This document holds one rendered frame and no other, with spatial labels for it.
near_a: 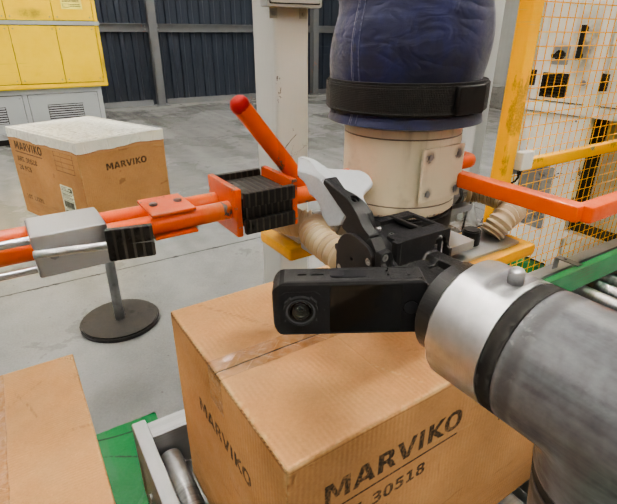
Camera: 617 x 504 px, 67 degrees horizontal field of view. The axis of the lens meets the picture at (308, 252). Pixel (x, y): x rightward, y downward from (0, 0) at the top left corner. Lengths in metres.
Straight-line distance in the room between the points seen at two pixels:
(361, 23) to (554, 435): 0.50
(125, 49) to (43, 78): 3.72
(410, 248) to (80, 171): 1.76
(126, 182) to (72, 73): 5.71
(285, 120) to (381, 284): 1.39
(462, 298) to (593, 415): 0.09
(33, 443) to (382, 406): 0.89
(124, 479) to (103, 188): 1.10
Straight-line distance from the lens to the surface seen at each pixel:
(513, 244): 0.80
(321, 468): 0.61
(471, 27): 0.64
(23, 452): 1.30
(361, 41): 0.63
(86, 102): 7.90
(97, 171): 2.08
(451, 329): 0.31
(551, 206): 0.63
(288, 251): 0.72
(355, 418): 0.63
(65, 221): 0.54
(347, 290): 0.34
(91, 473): 1.19
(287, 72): 1.69
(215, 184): 0.59
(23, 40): 7.74
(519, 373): 0.29
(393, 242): 0.37
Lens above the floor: 1.39
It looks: 25 degrees down
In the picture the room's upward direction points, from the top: straight up
